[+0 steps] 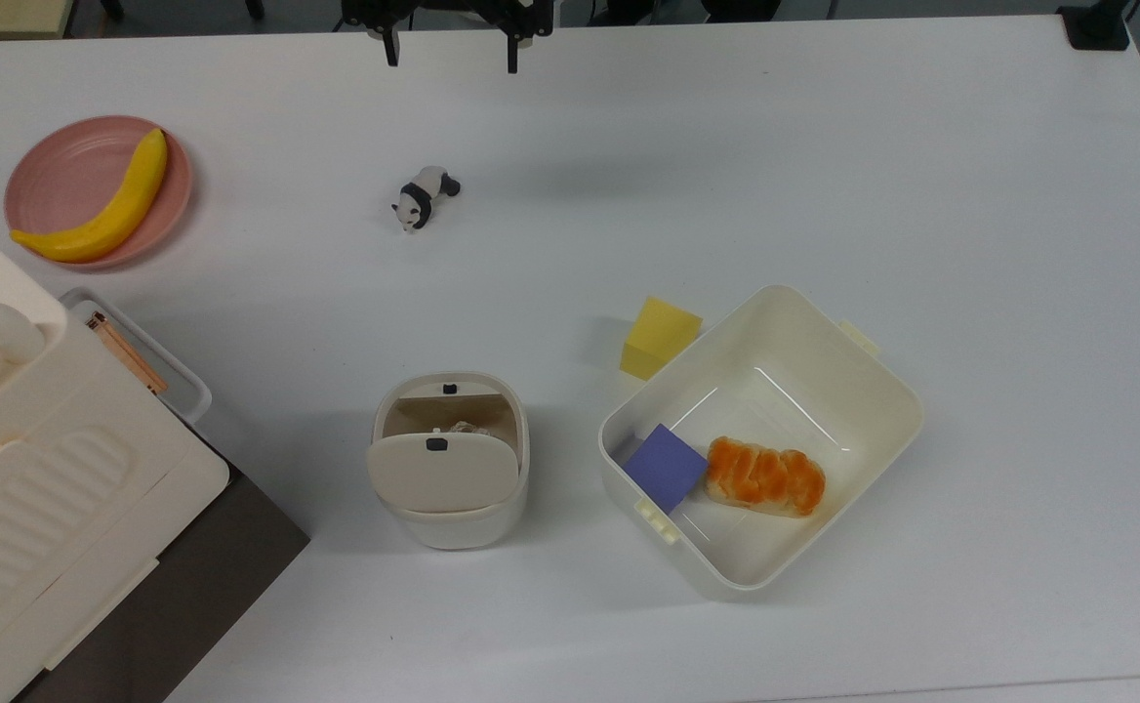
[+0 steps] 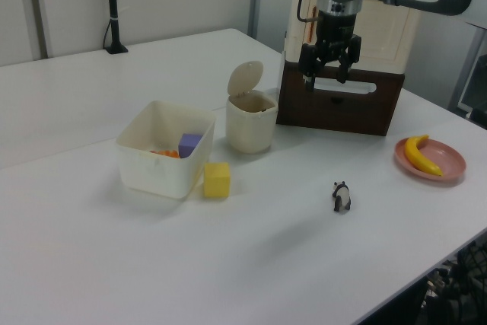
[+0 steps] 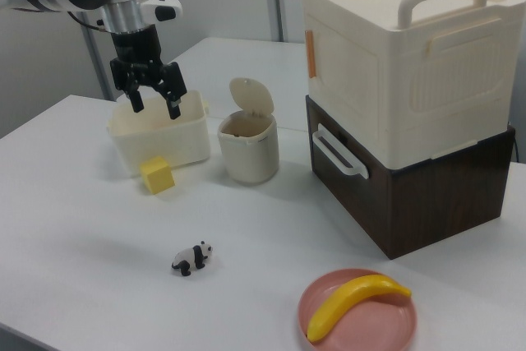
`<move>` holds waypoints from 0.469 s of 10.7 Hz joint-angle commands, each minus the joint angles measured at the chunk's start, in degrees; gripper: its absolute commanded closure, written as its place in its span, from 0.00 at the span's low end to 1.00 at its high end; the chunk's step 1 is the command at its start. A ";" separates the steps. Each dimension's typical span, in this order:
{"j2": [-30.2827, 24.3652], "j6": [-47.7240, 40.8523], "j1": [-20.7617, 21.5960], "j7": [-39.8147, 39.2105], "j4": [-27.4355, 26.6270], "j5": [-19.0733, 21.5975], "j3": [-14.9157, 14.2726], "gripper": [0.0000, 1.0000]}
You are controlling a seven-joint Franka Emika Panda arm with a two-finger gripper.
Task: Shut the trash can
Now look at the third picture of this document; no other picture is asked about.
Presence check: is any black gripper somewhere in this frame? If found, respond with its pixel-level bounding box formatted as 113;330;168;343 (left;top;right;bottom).
108;24;189;121

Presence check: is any cream lidded trash can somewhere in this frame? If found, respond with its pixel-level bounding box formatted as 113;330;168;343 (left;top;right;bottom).
216;76;281;185

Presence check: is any white open plastic bin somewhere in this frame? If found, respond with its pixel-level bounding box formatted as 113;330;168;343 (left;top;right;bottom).
107;90;212;178

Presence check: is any yellow foam cube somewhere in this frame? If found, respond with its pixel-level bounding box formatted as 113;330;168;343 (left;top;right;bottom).
139;155;178;196

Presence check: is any black and white panda figure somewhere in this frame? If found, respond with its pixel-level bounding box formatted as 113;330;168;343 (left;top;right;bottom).
170;240;215;278

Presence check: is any cream plastic storage box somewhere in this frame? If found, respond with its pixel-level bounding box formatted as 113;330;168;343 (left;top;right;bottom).
299;0;523;170

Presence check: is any yellow plastic banana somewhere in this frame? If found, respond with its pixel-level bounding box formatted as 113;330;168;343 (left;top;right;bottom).
307;273;413;344

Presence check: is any dark brown wooden drawer box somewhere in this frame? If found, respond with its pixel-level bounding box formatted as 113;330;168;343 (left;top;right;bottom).
304;94;517;261

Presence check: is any pink round plate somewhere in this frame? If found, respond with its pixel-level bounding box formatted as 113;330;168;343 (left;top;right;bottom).
297;268;418;351

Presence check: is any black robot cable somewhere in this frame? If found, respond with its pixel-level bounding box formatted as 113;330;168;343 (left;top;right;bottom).
67;10;113;35

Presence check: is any tan storage box door handle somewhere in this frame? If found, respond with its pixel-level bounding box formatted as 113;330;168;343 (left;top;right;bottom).
305;30;319;80

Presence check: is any white drawer handle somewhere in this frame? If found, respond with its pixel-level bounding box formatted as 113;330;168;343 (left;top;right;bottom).
311;122;371;180

